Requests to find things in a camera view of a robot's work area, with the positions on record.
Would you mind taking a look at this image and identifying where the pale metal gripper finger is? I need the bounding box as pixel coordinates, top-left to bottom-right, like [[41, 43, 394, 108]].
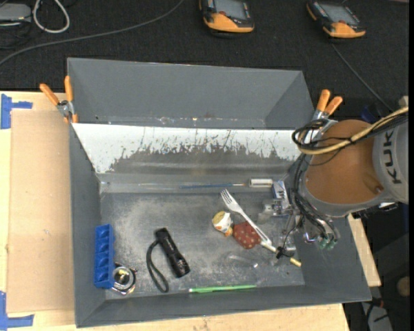
[[257, 200, 281, 225], [271, 180, 288, 201]]

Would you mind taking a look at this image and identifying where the white plastic fork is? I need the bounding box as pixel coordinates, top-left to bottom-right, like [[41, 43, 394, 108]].
[[219, 188, 274, 252]]

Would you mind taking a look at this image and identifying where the red dotted cube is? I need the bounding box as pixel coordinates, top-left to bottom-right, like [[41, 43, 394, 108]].
[[232, 221, 262, 250]]

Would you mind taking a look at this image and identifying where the yellow and white toy figure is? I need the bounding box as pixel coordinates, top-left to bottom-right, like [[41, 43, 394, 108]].
[[211, 210, 235, 238]]

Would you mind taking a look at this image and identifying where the clear glass piece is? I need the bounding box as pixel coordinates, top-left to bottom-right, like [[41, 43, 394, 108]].
[[226, 252, 260, 271]]

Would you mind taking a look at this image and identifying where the green thin stick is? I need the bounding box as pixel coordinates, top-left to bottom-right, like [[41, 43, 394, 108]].
[[188, 283, 258, 294]]

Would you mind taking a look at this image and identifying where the grey metal bin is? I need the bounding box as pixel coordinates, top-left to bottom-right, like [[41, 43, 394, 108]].
[[66, 57, 373, 329]]

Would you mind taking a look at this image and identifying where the blue toy brick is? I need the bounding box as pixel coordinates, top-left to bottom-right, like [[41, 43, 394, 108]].
[[93, 223, 117, 290]]

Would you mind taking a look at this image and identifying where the brown cardboard board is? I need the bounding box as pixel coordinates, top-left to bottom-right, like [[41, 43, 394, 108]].
[[6, 110, 77, 314]]

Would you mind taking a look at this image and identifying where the black flashlight with strap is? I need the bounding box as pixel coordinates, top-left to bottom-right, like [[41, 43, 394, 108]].
[[145, 227, 192, 294]]

